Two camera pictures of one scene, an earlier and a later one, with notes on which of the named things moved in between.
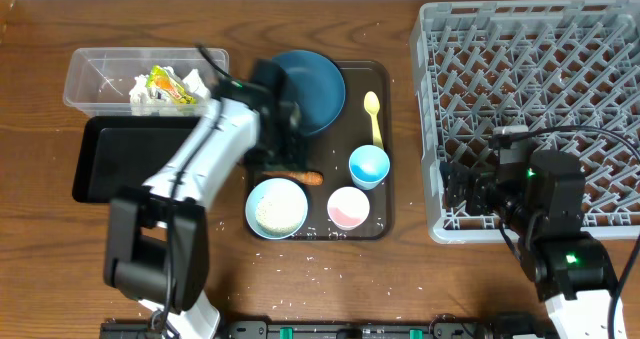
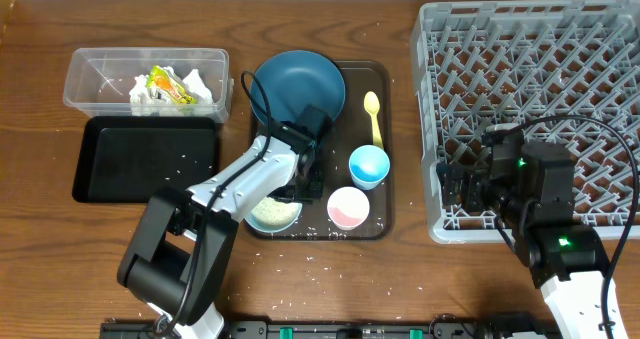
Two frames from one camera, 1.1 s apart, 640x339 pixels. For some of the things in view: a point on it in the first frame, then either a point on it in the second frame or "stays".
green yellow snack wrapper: [158, 77] stays
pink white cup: [348, 208] stays
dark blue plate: [315, 84] stays
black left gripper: [282, 146] -> [310, 183]
